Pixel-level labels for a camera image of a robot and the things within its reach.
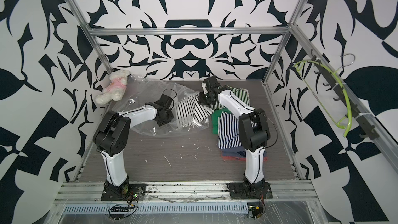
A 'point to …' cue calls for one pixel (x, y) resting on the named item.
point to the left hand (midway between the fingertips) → (170, 115)
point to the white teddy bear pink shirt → (115, 89)
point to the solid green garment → (215, 114)
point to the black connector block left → (117, 209)
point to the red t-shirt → (239, 159)
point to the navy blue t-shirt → (240, 152)
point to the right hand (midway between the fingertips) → (200, 97)
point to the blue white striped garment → (228, 131)
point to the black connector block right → (256, 210)
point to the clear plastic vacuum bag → (141, 89)
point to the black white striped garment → (192, 108)
